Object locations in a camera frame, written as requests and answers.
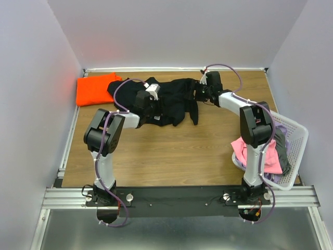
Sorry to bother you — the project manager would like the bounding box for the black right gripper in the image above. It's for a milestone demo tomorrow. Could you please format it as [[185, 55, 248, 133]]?
[[183, 80, 211, 103]]

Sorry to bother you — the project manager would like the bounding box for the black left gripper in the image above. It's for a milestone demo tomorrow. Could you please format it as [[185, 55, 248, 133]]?
[[144, 95, 169, 117]]

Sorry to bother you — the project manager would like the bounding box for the black t-shirt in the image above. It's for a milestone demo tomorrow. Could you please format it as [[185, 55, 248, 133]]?
[[107, 77, 199, 127]]

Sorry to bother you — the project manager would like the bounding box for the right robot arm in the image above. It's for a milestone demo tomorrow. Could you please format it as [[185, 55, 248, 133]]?
[[195, 69, 275, 204]]

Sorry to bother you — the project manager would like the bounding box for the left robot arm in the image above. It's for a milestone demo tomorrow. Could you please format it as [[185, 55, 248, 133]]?
[[83, 87, 160, 206]]

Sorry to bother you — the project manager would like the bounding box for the folded orange t-shirt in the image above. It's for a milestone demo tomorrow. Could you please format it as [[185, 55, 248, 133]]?
[[76, 72, 122, 107]]

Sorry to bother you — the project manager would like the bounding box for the dark grey t-shirt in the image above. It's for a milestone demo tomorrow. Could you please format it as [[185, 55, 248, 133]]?
[[274, 128, 291, 176]]

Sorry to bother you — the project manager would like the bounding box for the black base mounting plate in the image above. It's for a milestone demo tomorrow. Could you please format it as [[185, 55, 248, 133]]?
[[81, 185, 271, 224]]

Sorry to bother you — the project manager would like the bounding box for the pink t-shirt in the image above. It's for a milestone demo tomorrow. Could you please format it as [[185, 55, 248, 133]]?
[[231, 137, 283, 174]]

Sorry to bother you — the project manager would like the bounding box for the white plastic laundry basket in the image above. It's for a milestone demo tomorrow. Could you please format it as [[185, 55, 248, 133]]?
[[232, 111, 309, 191]]

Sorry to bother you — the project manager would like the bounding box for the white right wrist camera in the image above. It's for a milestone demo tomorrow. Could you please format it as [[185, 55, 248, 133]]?
[[200, 67, 210, 85]]

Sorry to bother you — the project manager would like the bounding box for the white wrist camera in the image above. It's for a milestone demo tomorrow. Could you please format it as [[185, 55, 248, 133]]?
[[144, 83, 160, 101], [200, 67, 210, 85]]

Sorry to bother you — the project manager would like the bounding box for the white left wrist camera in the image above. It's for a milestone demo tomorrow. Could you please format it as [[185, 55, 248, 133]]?
[[144, 83, 160, 101]]

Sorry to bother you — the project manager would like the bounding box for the aluminium frame rail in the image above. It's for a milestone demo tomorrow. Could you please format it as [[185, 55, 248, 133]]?
[[42, 186, 320, 209]]

